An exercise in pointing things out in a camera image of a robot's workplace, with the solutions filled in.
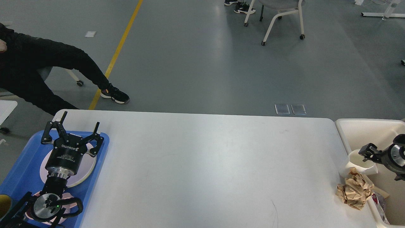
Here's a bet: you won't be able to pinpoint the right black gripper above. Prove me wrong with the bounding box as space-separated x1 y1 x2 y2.
358 143 405 181

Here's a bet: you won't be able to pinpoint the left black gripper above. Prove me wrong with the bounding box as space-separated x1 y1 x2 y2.
40 111 104 176

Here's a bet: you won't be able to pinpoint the white paper cup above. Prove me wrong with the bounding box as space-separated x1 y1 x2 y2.
339 149 378 177

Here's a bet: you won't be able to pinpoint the pink plate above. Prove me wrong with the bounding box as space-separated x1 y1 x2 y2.
39 150 97 188

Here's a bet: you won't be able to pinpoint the brown paper scrap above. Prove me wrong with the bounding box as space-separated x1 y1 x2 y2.
335 167 375 210

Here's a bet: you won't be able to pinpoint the brown paper bag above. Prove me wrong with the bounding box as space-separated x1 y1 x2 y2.
373 186 390 199

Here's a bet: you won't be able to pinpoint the crushed red can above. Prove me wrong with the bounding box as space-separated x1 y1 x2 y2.
372 193 384 217

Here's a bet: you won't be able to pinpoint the foil tray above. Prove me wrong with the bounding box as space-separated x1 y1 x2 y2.
375 193 390 224

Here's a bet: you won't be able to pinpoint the dark teal cup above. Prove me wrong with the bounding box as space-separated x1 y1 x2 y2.
0 194 13 219

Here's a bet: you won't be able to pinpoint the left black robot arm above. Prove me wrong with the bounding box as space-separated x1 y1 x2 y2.
1 111 108 228

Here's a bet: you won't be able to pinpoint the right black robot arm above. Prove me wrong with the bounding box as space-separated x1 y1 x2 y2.
358 134 405 181

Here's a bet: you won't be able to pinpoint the white plastic bin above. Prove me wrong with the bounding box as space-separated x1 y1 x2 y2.
335 119 405 228

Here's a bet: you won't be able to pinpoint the light green plate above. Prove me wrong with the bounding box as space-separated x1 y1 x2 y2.
76 161 97 188

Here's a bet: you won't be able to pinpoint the black sneaker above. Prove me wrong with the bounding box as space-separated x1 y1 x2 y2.
100 83 130 104

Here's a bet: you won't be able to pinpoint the blue plastic tray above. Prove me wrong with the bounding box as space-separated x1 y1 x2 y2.
0 131 109 228

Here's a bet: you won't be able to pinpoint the white side table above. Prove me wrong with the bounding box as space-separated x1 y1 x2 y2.
0 100 18 125

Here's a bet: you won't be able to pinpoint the right floor socket cover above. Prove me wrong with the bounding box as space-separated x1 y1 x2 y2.
291 104 307 115

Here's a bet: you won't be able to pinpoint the floor socket cover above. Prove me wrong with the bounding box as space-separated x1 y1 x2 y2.
274 104 290 115
291 104 307 115

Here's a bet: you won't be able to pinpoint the seated person in black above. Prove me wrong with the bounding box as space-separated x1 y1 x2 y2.
0 24 110 115

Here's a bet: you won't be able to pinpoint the left floor socket cover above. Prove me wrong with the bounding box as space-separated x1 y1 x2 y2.
274 104 290 115

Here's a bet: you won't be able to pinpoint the white stand base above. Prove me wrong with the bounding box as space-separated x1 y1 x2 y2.
361 0 405 21

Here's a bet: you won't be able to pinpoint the black sneakers at top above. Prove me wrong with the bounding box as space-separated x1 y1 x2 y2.
224 0 256 15

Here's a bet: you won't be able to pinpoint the white frame office chair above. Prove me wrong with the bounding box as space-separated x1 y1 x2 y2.
258 0 305 46

